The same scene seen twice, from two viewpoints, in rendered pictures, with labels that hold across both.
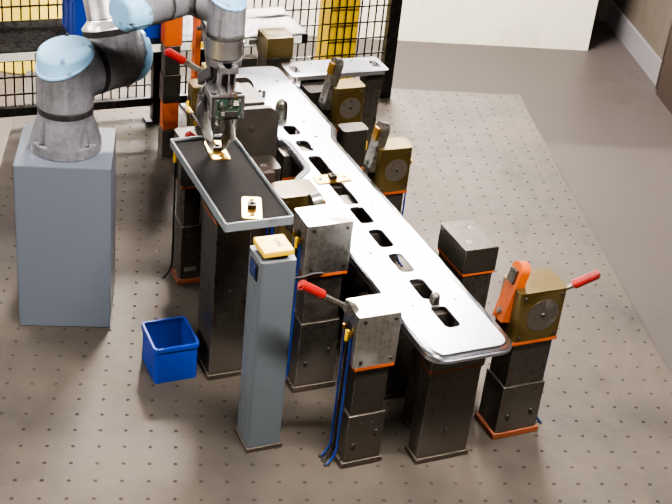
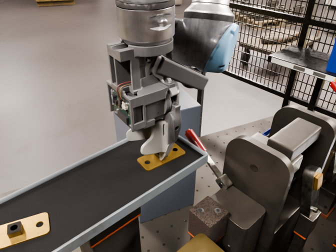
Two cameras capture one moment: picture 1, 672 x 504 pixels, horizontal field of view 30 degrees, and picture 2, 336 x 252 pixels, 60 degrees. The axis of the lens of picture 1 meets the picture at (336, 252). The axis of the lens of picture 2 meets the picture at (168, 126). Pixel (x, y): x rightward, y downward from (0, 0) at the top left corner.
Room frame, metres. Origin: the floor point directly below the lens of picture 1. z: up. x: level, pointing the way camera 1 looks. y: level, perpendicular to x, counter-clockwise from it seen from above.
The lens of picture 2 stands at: (2.23, -0.12, 1.50)
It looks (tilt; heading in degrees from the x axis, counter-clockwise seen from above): 35 degrees down; 74
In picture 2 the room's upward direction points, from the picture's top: straight up
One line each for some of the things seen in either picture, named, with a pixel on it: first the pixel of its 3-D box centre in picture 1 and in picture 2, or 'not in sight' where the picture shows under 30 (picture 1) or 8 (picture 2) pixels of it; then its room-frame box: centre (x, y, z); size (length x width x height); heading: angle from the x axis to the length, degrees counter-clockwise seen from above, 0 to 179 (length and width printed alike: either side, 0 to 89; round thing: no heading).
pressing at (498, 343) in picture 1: (338, 184); not in sight; (2.55, 0.01, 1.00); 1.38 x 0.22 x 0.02; 26
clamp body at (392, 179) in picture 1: (389, 206); not in sight; (2.70, -0.12, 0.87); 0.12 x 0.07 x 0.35; 116
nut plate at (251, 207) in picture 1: (251, 206); (15, 230); (2.10, 0.17, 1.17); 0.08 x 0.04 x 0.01; 7
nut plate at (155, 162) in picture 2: (216, 148); (161, 154); (2.33, 0.27, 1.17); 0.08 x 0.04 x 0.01; 20
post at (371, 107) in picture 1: (366, 114); not in sight; (3.29, -0.04, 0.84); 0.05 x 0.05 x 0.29; 26
